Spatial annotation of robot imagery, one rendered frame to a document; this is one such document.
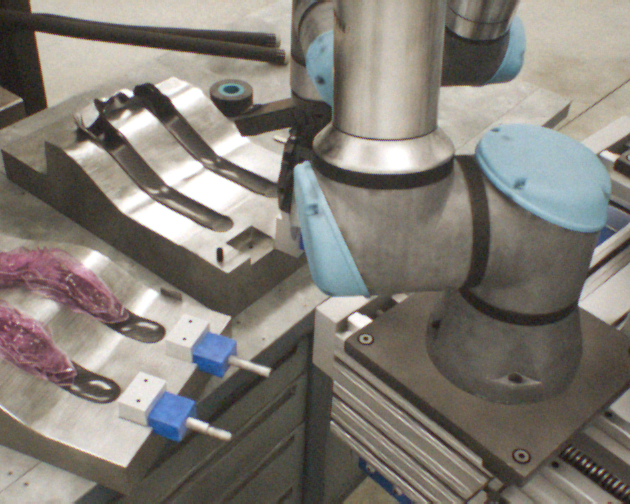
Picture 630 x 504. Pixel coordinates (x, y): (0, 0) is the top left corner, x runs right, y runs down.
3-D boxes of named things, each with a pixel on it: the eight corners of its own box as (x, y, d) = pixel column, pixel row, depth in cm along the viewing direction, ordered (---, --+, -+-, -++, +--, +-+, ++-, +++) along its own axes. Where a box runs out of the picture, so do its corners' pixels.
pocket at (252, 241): (275, 259, 128) (275, 239, 125) (249, 278, 124) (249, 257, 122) (251, 245, 130) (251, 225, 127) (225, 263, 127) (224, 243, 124)
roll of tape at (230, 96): (216, 92, 172) (215, 76, 170) (257, 97, 172) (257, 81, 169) (205, 114, 166) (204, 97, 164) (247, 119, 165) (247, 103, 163)
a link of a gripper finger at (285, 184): (283, 217, 112) (293, 151, 108) (272, 213, 113) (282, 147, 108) (302, 206, 116) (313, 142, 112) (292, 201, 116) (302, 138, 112)
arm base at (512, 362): (608, 350, 90) (635, 276, 84) (516, 430, 82) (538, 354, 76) (488, 274, 99) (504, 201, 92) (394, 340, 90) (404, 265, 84)
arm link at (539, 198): (606, 310, 80) (649, 186, 72) (460, 323, 78) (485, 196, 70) (558, 226, 89) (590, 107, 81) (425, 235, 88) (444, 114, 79)
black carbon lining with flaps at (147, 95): (291, 199, 136) (293, 146, 130) (215, 251, 126) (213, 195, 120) (133, 115, 152) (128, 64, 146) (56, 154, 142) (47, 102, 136)
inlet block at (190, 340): (278, 374, 115) (279, 344, 111) (261, 402, 111) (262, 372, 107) (186, 343, 118) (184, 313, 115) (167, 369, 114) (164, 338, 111)
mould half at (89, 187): (345, 234, 141) (351, 162, 132) (228, 322, 125) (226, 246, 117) (128, 117, 164) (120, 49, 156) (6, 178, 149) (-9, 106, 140)
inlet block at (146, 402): (241, 436, 107) (240, 406, 103) (221, 469, 103) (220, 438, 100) (143, 401, 110) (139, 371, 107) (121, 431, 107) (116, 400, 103)
